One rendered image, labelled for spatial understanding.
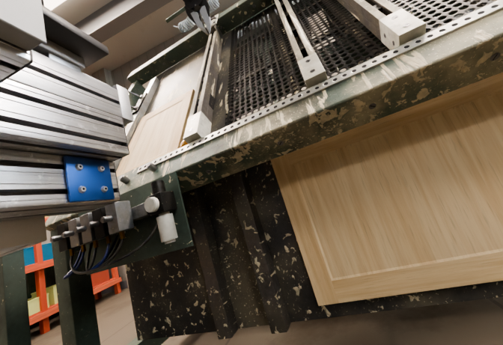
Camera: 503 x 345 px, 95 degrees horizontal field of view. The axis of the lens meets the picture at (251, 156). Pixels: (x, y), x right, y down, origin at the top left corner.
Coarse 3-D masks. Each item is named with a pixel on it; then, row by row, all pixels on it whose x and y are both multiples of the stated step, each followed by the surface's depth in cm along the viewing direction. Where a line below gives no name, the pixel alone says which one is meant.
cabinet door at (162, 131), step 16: (192, 96) 117; (160, 112) 123; (176, 112) 113; (144, 128) 121; (160, 128) 111; (176, 128) 102; (144, 144) 108; (160, 144) 100; (176, 144) 92; (128, 160) 106; (144, 160) 98
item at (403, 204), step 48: (480, 96) 67; (336, 144) 80; (384, 144) 75; (432, 144) 70; (480, 144) 66; (288, 192) 85; (336, 192) 79; (384, 192) 74; (432, 192) 69; (480, 192) 65; (336, 240) 78; (384, 240) 73; (432, 240) 68; (480, 240) 64; (336, 288) 76; (384, 288) 71; (432, 288) 67
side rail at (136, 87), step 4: (132, 84) 180; (136, 84) 179; (140, 84) 183; (132, 88) 173; (136, 88) 177; (140, 88) 181; (144, 88) 186; (132, 92) 172; (136, 92) 175; (140, 92) 179; (132, 96) 170; (136, 96) 174; (132, 100) 169; (136, 100) 172; (132, 104) 167; (132, 108) 166
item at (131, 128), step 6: (156, 78) 163; (156, 84) 161; (150, 90) 153; (150, 96) 150; (144, 102) 143; (144, 108) 141; (138, 114) 134; (138, 120) 133; (126, 126) 129; (132, 126) 127; (126, 132) 123; (132, 132) 125; (126, 138) 120; (120, 162) 111
